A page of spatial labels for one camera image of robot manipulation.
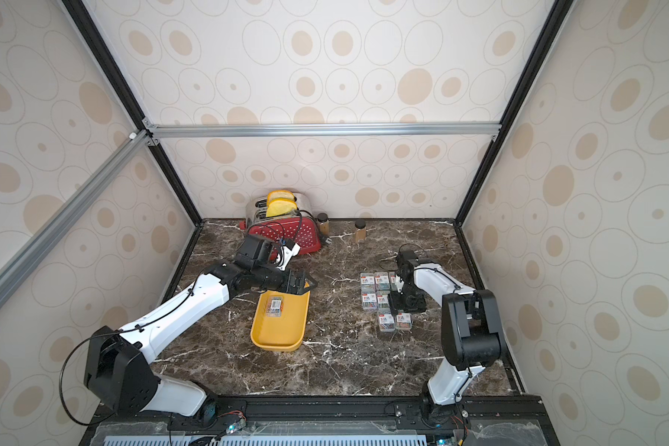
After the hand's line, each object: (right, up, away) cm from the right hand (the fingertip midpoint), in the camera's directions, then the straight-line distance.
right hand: (402, 312), depth 91 cm
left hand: (-28, +12, -14) cm, 34 cm away
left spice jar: (-27, +32, +17) cm, 46 cm away
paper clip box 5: (-5, -3, -2) cm, 6 cm away
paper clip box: (-11, +9, +7) cm, 16 cm away
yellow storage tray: (-40, -2, -1) cm, 40 cm away
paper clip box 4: (-6, +3, +2) cm, 7 cm away
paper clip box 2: (-5, +10, +8) cm, 14 cm away
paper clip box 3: (-11, +3, +3) cm, 11 cm away
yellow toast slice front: (-42, +36, +5) cm, 55 cm away
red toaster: (-34, +28, +6) cm, 45 cm away
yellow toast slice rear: (-42, +40, +9) cm, 59 cm away
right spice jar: (-12, +27, +16) cm, 34 cm away
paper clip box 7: (-42, +2, +1) cm, 42 cm away
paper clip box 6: (0, -2, -2) cm, 3 cm away
